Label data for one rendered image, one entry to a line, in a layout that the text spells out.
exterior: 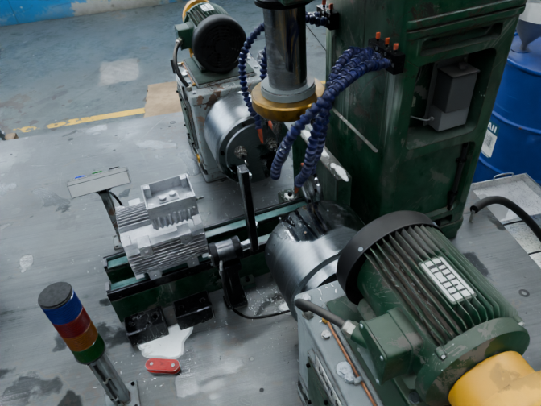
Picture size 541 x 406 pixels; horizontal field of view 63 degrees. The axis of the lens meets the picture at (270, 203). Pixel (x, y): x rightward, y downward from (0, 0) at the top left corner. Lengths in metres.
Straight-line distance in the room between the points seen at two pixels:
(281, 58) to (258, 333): 0.70
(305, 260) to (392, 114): 0.38
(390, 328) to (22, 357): 1.04
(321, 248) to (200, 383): 0.48
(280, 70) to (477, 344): 0.69
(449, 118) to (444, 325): 0.67
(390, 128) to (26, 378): 1.10
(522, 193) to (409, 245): 1.79
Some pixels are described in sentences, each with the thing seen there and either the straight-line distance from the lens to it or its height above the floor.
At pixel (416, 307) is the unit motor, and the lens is 0.61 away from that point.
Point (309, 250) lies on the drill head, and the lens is 0.93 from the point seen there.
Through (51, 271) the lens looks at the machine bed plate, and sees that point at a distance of 1.58.
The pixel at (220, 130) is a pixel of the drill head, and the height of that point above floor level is 1.12.
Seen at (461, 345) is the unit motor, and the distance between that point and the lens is 0.59.
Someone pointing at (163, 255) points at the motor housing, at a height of 1.02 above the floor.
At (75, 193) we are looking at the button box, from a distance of 1.40.
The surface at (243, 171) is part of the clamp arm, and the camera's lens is 0.98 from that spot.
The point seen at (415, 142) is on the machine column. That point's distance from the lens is 1.16.
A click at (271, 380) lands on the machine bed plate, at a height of 0.80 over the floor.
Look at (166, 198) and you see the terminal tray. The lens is 1.14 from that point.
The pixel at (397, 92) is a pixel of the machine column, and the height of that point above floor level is 1.36.
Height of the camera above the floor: 1.83
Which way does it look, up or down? 41 degrees down
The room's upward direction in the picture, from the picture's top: 6 degrees counter-clockwise
